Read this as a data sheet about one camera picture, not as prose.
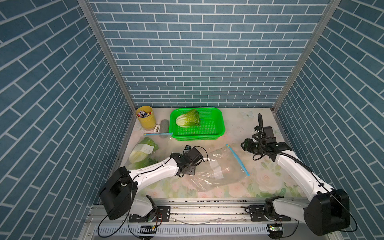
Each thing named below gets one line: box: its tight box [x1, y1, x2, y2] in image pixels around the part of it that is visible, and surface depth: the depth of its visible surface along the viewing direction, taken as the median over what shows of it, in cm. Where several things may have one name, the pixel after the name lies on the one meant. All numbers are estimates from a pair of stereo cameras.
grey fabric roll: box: [159, 119, 169, 139], surface depth 107 cm
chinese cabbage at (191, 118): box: [175, 109, 201, 128], surface depth 106 cm
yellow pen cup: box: [135, 105, 157, 131], surface depth 104 cm
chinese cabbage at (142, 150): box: [129, 137, 159, 164], surface depth 89 cm
